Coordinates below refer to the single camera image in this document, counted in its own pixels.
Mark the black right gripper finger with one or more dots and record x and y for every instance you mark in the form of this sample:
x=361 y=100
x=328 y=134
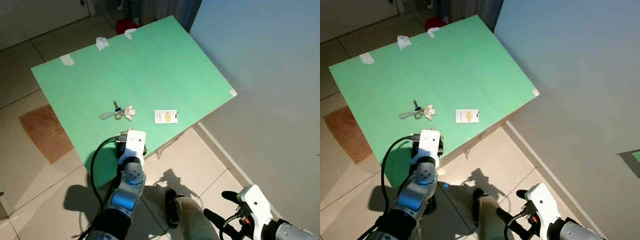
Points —
x=511 y=220
x=217 y=220
x=231 y=197
x=523 y=194

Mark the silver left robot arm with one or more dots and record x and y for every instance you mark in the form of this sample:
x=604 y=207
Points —
x=417 y=192
x=127 y=192

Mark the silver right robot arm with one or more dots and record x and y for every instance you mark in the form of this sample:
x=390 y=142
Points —
x=295 y=232
x=580 y=231

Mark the robot leg with black foot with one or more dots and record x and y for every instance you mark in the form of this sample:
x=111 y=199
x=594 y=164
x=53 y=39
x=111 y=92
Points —
x=195 y=220
x=487 y=220

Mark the white printed card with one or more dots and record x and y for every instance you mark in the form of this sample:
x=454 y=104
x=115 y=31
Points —
x=467 y=116
x=165 y=116

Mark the brown floor mat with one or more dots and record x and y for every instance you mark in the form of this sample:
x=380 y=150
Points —
x=347 y=132
x=45 y=132

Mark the green topped table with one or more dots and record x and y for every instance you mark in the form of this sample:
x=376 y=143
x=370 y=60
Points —
x=450 y=65
x=150 y=65

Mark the flat white tape strip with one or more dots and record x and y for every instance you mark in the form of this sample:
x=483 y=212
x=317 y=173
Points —
x=67 y=60
x=366 y=58

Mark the crumpled white tape wad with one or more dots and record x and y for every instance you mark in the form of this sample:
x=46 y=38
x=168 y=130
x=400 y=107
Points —
x=130 y=33
x=403 y=42
x=433 y=32
x=102 y=43

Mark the red object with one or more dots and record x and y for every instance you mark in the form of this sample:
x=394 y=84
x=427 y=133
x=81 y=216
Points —
x=435 y=22
x=125 y=25

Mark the pleated curtain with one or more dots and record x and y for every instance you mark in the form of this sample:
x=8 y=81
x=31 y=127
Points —
x=165 y=9
x=472 y=7

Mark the white door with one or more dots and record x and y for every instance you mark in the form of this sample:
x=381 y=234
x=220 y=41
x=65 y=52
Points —
x=40 y=17

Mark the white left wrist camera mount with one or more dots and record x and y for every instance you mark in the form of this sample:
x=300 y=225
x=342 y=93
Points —
x=429 y=145
x=135 y=145

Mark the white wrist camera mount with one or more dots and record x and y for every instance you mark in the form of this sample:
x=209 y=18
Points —
x=135 y=145
x=429 y=145
x=255 y=202
x=542 y=202

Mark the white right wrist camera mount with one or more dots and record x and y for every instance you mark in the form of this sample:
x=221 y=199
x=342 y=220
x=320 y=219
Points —
x=255 y=202
x=542 y=202

